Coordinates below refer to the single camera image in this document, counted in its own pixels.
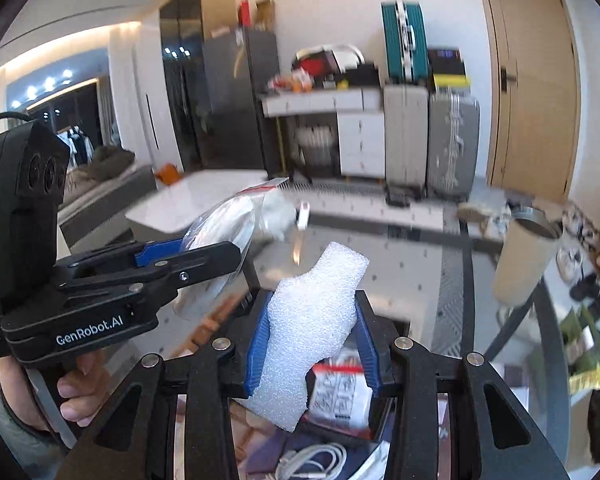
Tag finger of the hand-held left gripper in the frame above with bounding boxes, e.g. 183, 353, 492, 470
125, 241, 244, 313
55, 240, 183, 281

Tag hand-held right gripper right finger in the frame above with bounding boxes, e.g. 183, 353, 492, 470
354, 290, 572, 480

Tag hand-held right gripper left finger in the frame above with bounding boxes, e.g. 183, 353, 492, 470
75, 290, 277, 480

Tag clear zip bag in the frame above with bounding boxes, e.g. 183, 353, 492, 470
172, 179, 292, 312

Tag white packet with red print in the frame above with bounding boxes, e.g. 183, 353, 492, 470
307, 347, 375, 432

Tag white foam piece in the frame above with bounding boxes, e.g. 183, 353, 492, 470
240, 241, 371, 432

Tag person's left forearm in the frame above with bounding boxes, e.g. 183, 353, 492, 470
0, 364, 63, 480

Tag person's left hand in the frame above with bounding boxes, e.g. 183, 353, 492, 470
0, 349, 112, 435

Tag white marble coffee table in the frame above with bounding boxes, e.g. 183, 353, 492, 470
125, 169, 283, 242

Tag orange object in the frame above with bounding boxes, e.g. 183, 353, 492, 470
155, 163, 184, 187

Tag patterned floor rug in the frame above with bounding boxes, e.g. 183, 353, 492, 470
436, 277, 462, 358

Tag crumpled white plastic bag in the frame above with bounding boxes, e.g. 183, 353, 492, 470
260, 194, 301, 239

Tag grey sofa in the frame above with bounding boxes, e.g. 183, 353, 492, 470
57, 146, 157, 242

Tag printed table mat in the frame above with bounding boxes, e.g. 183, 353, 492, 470
172, 294, 481, 480

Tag hanging clothes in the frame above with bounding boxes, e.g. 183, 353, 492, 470
55, 127, 101, 166

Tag grey refrigerator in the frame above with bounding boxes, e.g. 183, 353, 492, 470
201, 27, 282, 173

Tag white basket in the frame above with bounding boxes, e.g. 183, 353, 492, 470
295, 127, 339, 167

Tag tall black cabinet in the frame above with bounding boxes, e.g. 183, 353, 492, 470
158, 0, 237, 172

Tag cream tumbler cup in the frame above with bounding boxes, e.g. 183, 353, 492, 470
491, 206, 564, 307

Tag white desk with drawers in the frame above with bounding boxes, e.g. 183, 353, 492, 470
259, 85, 387, 179

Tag snacks and fruit pile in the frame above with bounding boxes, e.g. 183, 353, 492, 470
269, 71, 314, 93

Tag green paper boxes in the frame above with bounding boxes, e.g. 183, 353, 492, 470
561, 309, 600, 393

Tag beige suitcase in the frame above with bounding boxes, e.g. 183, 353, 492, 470
382, 83, 430, 197

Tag scattered shoes group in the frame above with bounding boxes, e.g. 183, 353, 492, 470
457, 199, 600, 312

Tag silver suitcase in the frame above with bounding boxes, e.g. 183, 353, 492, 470
426, 90, 481, 199

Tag red and black bag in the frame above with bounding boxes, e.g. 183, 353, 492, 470
292, 49, 343, 81

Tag black handbag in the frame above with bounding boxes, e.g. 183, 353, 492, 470
349, 62, 382, 87

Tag brown cardboard box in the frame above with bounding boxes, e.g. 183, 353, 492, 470
254, 0, 276, 31

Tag yellow and black box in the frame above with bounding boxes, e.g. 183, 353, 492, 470
430, 73, 469, 92

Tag teal suitcase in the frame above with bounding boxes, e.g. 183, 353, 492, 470
380, 0, 431, 84

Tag dark flat box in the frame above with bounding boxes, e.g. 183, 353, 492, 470
426, 48, 464, 76

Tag tan wooden door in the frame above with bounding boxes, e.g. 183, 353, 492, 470
472, 0, 582, 206

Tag loose white cable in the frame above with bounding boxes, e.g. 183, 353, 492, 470
274, 441, 349, 480

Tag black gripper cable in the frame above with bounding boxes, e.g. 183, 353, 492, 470
0, 109, 33, 132

